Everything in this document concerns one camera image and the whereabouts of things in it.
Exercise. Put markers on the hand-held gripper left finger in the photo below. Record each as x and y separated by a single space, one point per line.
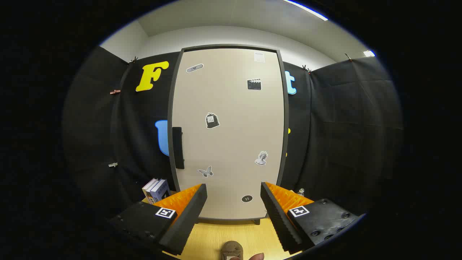
187 213

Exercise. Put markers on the green drink bottle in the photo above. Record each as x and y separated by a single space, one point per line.
301 192

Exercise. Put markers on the red wooden clip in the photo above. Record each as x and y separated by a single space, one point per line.
114 91

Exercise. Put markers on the blue book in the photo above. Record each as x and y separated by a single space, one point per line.
160 189

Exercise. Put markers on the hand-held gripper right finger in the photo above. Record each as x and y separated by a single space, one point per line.
278 213

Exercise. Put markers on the small ceiling light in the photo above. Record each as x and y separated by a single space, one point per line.
369 53

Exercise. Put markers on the white book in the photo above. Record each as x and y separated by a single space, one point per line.
148 186

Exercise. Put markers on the black backdrop cloth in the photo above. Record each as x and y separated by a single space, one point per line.
343 126

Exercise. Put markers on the grey shoe cabinet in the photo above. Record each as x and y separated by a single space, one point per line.
231 46

